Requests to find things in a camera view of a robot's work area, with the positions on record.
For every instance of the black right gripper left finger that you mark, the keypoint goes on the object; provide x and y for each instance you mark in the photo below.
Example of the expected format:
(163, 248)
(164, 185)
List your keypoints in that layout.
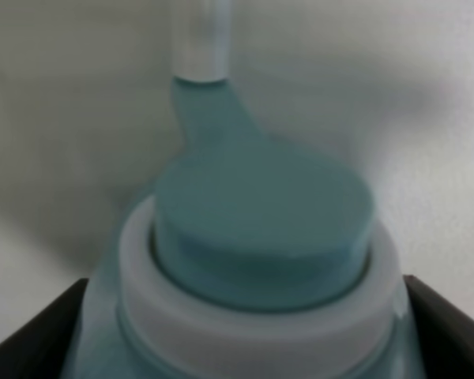
(39, 348)

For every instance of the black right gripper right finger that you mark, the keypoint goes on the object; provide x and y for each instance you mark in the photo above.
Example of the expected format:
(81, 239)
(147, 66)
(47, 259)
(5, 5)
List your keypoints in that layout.
(446, 334)

